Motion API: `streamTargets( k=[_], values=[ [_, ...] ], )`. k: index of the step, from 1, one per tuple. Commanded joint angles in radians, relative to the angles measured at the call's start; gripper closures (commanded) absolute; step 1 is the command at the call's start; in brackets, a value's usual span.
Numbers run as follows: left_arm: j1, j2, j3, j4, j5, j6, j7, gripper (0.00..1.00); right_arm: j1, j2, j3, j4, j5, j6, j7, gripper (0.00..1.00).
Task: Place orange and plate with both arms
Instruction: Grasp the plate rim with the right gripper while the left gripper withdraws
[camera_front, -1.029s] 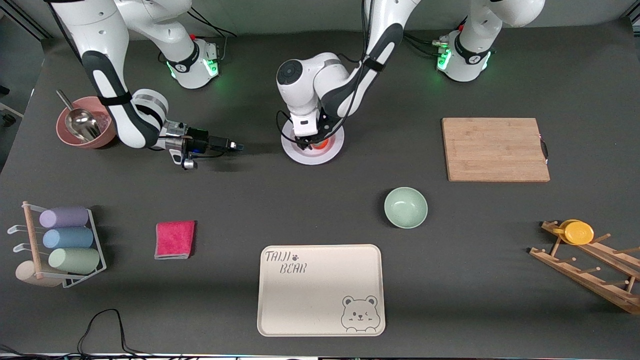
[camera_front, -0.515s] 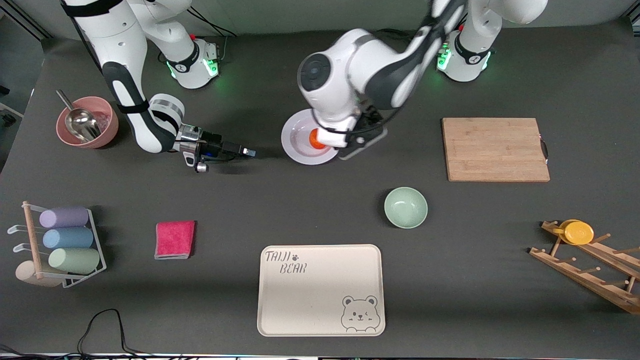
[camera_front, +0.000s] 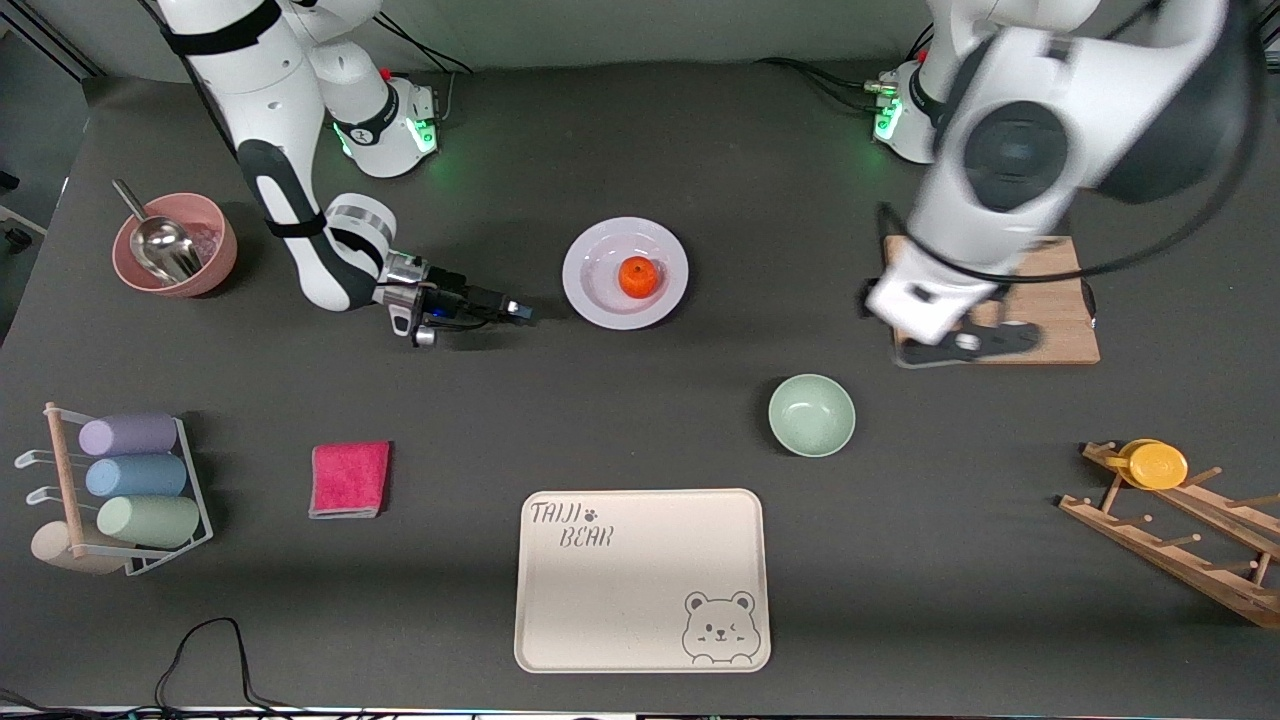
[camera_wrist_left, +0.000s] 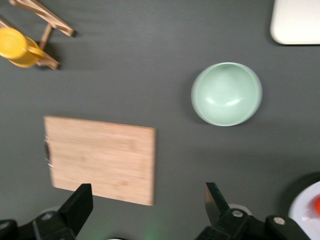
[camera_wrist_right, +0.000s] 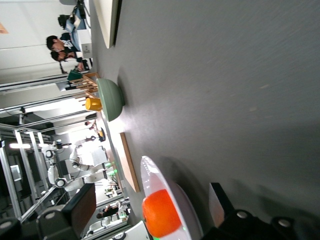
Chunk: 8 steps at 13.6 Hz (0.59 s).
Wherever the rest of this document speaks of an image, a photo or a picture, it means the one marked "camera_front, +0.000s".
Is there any white plate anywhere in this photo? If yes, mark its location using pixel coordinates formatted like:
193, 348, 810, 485
561, 216, 690, 331

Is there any orange fruit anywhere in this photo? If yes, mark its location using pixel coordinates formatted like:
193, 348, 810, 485
618, 256, 660, 300

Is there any pale green bowl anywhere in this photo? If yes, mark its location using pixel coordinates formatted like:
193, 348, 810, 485
768, 374, 857, 459

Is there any wooden cutting board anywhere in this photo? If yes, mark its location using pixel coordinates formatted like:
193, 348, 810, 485
884, 235, 1101, 365

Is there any pink folded cloth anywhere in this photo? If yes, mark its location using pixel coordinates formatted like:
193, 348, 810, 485
308, 441, 392, 520

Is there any pink bowl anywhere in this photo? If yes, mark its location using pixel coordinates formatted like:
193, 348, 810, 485
112, 193, 239, 298

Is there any yellow cup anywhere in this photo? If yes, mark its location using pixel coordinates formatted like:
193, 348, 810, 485
1105, 439, 1190, 491

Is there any metal scoop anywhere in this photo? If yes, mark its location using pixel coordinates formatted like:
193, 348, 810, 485
112, 178, 204, 284

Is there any cream bear print tray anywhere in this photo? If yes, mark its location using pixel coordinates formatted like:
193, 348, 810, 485
514, 488, 772, 674

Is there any wooden peg drying rack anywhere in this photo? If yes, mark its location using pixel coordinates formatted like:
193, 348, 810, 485
1058, 440, 1280, 630

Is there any purple cup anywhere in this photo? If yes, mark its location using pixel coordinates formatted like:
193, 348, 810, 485
78, 414, 179, 458

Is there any blue cup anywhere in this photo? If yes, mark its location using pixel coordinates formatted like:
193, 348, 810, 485
85, 455, 188, 499

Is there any light green cup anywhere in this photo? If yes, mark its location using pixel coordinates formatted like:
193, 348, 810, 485
96, 495, 201, 549

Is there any beige cup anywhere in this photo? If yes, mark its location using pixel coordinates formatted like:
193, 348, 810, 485
30, 521, 126, 576

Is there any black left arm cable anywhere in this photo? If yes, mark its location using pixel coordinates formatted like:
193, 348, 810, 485
876, 0, 1280, 286

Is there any black left base cable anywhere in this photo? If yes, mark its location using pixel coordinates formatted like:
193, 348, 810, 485
753, 56, 901, 113

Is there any black base cable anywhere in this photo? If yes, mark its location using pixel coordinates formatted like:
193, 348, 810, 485
753, 56, 901, 113
380, 10, 475, 76

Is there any black right base cable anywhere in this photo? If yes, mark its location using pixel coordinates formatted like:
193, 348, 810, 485
380, 10, 475, 76

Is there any black table cable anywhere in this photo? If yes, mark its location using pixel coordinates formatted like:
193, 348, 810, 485
0, 617, 401, 720

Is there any white wire cup rack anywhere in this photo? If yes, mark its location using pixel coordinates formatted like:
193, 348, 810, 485
14, 402, 214, 578

